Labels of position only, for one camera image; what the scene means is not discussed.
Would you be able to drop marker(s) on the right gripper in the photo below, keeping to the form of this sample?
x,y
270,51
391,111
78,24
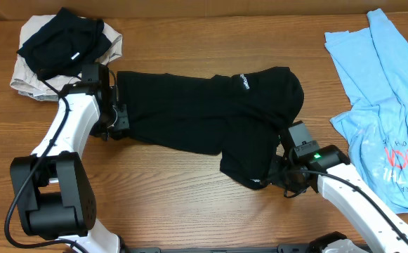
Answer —
x,y
278,166

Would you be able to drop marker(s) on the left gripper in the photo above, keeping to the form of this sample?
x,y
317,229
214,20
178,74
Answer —
x,y
123,119

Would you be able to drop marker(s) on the black polo shirt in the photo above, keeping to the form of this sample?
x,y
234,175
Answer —
x,y
237,117

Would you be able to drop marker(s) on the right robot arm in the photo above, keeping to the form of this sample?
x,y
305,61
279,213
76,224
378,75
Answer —
x,y
329,172

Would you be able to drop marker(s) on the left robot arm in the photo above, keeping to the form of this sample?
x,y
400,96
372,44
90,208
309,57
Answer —
x,y
54,202

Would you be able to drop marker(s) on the folded grey garment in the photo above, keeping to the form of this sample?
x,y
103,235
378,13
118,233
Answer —
x,y
43,97

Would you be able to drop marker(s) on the folded black garment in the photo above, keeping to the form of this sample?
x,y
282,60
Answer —
x,y
64,44

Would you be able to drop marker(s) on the light blue t-shirt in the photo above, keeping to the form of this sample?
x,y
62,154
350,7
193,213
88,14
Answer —
x,y
372,65

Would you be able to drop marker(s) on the folded beige garment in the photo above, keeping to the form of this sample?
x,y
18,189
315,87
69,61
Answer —
x,y
24,79

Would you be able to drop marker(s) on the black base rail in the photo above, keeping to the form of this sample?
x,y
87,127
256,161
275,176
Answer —
x,y
284,248

